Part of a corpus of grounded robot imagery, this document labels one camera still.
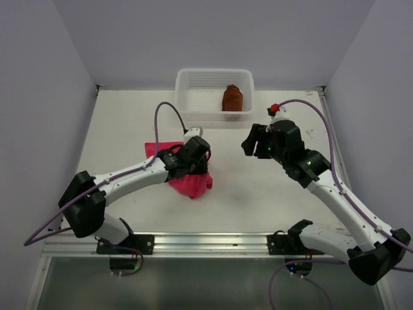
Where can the brown towel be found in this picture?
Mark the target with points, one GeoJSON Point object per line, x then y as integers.
{"type": "Point", "coordinates": [232, 99]}

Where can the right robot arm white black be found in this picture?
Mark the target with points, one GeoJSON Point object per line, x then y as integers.
{"type": "Point", "coordinates": [371, 249]}

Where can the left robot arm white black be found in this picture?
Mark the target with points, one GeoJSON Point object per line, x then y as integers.
{"type": "Point", "coordinates": [85, 200]}

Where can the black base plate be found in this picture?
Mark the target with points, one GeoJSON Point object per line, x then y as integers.
{"type": "Point", "coordinates": [135, 243]}
{"type": "Point", "coordinates": [281, 243]}

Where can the white perforated plastic basket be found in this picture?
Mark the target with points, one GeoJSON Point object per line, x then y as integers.
{"type": "Point", "coordinates": [199, 93]}

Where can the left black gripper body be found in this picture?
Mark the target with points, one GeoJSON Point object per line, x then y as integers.
{"type": "Point", "coordinates": [197, 166]}

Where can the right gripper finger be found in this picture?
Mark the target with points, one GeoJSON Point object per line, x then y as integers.
{"type": "Point", "coordinates": [262, 147]}
{"type": "Point", "coordinates": [249, 144]}

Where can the pink towel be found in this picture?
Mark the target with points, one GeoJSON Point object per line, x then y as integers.
{"type": "Point", "coordinates": [192, 186]}

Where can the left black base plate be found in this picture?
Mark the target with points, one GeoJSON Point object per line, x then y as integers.
{"type": "Point", "coordinates": [135, 243]}

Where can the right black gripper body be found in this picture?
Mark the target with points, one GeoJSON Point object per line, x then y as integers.
{"type": "Point", "coordinates": [277, 153]}

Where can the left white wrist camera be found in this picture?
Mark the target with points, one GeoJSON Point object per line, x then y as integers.
{"type": "Point", "coordinates": [192, 132]}

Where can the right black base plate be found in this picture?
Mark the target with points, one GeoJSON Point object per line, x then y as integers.
{"type": "Point", "coordinates": [281, 243]}

